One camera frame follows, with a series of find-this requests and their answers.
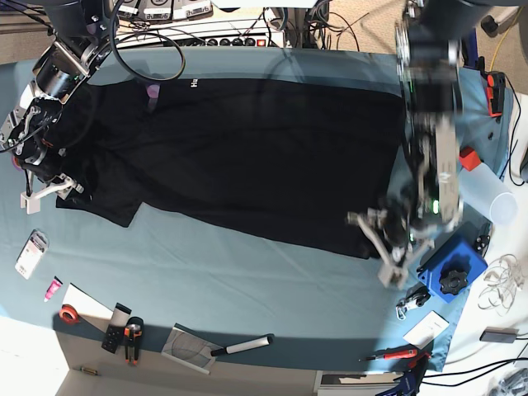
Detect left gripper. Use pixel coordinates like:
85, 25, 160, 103
346, 201, 437, 288

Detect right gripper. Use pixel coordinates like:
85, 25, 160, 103
19, 153, 84, 214

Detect black t-shirt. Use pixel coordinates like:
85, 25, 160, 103
43, 79, 405, 259

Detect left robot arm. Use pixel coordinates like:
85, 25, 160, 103
347, 1, 496, 289

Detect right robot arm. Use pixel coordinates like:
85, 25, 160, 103
1, 1, 118, 215

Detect purple tape roll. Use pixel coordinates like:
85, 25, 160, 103
12, 157, 23, 172

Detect metal pulley carabiner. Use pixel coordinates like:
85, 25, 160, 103
395, 285, 431, 321

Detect blue block with knob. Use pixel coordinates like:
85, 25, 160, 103
417, 234, 488, 304

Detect pink white blister pack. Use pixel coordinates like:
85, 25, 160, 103
15, 229, 50, 280

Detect pink small tube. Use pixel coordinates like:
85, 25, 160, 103
44, 276, 63, 302

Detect translucent plastic cup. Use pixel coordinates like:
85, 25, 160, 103
459, 163, 518, 226

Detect red cube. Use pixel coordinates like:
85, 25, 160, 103
459, 146, 481, 172

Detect white card box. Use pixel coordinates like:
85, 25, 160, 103
403, 311, 449, 349

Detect orange screwdriver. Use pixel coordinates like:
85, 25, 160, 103
360, 348, 418, 361

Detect orange tape roll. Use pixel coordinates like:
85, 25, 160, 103
59, 304, 80, 325

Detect grey adapter box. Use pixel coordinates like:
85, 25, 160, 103
479, 328, 518, 344

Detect orange black pliers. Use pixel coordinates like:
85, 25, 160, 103
124, 317, 144, 366

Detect black white remote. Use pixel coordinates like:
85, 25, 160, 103
101, 303, 131, 354

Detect white black marker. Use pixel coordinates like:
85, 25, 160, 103
210, 334, 275, 357

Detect orange black clamp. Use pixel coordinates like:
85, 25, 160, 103
486, 72, 506, 118

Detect grey patterned booklet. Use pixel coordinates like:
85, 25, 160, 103
161, 326, 220, 375

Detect power strip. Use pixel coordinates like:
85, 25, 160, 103
168, 32, 288, 48

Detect white cable bundle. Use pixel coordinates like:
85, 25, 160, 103
477, 253, 525, 318

